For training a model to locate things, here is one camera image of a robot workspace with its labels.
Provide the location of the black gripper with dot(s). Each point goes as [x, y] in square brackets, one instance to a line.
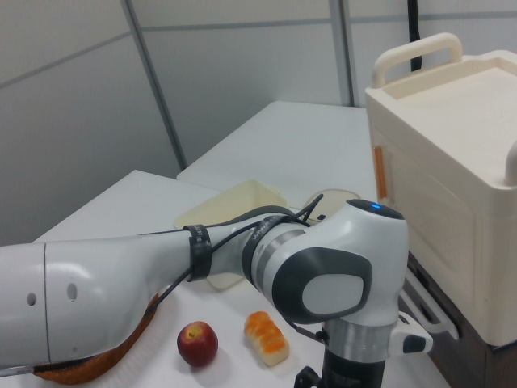
[353, 372]

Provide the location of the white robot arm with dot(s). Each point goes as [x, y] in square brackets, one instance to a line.
[101, 279]

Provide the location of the orange glazed bread roll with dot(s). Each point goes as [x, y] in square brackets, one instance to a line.
[266, 337]

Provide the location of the red apple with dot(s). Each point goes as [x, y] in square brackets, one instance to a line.
[197, 343]

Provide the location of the cream open lunch box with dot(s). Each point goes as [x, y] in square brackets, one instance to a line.
[242, 198]

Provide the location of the cream microwave appliance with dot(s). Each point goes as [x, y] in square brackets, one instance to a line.
[444, 182]

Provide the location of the brown wicker basket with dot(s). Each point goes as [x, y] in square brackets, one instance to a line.
[101, 363]

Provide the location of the black pole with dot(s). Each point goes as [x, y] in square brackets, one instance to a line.
[414, 36]

